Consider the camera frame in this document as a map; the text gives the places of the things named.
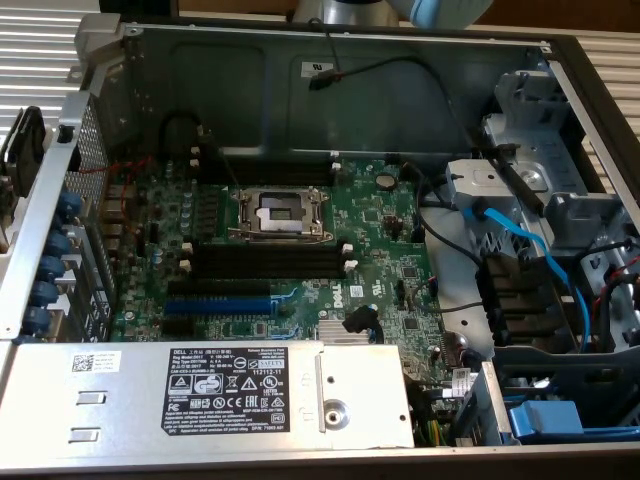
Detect silver CPU socket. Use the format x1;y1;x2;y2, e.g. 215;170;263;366
227;185;331;246

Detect green Dell motherboard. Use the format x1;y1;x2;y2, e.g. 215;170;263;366
107;157;484;449

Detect black SATA plug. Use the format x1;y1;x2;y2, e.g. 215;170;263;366
344;304;381;334

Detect silver chipset heatsink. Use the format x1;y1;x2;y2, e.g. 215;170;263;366
319;319;386;346

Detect long black expansion slot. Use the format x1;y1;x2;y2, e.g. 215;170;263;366
167;279;271;297

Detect blue expansion slot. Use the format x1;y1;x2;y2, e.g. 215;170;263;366
164;295;274;316

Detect thin socket locking lever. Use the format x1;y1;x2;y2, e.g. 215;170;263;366
202;127;241;191

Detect black power plug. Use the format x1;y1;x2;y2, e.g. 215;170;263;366
308;69;335;93

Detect short black expansion slot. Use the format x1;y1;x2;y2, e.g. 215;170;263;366
162;317;197;337

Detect grey metal disk bay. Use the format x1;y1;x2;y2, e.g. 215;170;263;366
444;69;640;351

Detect grey open PC case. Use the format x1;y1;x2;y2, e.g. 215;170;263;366
0;13;640;480

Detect silver power supply unit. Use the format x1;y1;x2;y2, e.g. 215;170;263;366
0;342;416;451

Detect blue expansion card clip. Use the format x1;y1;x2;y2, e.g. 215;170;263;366
24;307;51;331
37;255;66;281
30;282;59;307
44;232;74;259
57;192;84;219

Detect blue plastic drive caddy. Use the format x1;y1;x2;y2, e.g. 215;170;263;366
507;399;640;445

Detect black graphics card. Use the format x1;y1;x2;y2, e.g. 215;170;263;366
0;104;49;254

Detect black looped cable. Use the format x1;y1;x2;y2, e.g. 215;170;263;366
158;112;202;161

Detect thin black hanging wire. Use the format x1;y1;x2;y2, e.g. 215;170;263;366
306;16;342;76

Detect black sleeved power cable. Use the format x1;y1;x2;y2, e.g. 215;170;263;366
332;55;476;146

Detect black ribbed plastic bracket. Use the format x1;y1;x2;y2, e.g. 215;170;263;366
474;249;556;349

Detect thin red wire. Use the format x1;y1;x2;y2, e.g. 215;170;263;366
79;154;156;236

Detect yellow black power wire bundle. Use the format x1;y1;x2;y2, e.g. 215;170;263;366
412;382;454;449

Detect blue SATA wire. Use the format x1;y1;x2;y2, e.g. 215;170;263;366
464;197;594;346

